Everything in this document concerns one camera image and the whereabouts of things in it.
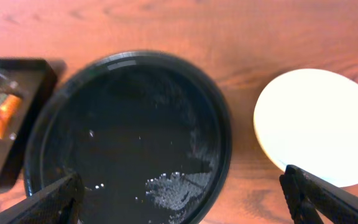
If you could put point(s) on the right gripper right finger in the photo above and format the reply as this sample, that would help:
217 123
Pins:
307 196

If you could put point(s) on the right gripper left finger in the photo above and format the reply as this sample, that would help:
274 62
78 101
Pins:
57 203

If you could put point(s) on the black rectangular water tray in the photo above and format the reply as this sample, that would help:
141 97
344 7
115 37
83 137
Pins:
33 80

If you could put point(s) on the black round tray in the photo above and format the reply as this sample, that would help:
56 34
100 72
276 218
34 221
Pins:
148 133

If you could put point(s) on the light blue plate top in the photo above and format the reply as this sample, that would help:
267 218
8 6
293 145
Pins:
309 118

